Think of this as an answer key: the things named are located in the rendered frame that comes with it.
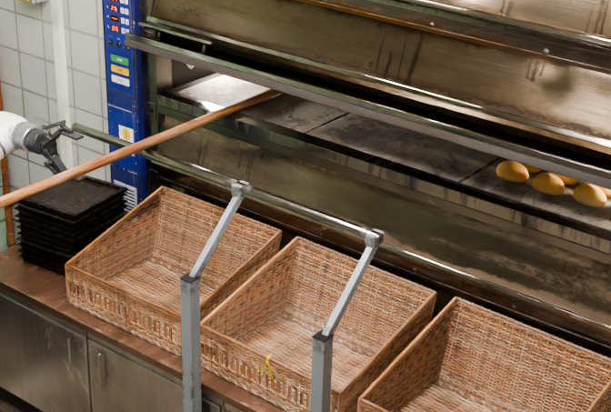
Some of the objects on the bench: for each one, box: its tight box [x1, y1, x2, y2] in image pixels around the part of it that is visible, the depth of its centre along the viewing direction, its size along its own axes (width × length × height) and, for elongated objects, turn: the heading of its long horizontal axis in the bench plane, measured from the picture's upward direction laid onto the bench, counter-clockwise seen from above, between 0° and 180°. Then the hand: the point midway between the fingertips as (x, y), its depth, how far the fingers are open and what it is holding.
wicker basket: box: [357, 296, 611, 412], centre depth 314 cm, size 49×56×28 cm
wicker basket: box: [65, 186, 283, 357], centre depth 380 cm, size 49×56×28 cm
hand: (78, 157), depth 344 cm, fingers open, 13 cm apart
